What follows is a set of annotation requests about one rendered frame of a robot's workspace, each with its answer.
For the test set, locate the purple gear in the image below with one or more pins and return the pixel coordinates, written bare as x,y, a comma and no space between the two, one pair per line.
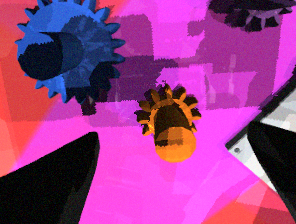
261,12

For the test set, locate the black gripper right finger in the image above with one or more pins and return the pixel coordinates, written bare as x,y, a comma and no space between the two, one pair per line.
275,150

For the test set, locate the orange gear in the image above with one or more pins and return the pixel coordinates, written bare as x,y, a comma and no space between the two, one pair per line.
169,118

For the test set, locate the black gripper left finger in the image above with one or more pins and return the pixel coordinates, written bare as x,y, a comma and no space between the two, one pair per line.
52,189

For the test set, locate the blue gear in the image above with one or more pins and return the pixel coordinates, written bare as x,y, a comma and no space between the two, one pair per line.
69,49

